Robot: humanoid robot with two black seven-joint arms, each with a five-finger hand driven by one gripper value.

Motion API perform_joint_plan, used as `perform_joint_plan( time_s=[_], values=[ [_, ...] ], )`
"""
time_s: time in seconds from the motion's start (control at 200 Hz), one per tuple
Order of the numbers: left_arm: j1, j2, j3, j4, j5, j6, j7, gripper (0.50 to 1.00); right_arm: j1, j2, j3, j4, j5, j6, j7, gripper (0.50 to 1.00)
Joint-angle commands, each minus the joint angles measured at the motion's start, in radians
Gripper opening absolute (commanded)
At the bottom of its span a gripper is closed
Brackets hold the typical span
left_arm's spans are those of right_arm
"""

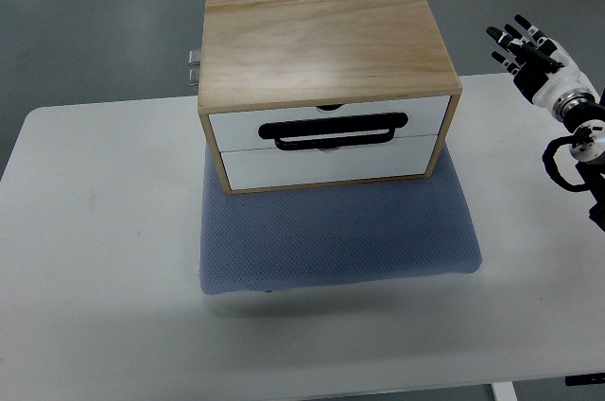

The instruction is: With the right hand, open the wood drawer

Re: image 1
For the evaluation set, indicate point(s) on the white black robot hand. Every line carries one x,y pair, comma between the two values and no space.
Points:
542,70

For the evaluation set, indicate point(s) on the white drawer black handle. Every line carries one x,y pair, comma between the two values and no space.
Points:
260,129

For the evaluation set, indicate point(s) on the wooden drawer cabinet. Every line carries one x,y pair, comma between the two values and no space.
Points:
276,54

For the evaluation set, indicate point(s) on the white lower drawer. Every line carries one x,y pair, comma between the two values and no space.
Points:
273,168

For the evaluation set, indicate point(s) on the black desk control panel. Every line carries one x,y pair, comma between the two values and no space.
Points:
584,380

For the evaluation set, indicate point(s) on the blue-grey mesh cushion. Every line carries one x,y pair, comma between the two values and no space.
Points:
335,235

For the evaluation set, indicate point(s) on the white table leg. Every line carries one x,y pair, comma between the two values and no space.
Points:
504,391

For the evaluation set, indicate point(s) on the silver metal clamp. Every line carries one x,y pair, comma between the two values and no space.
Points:
194,59

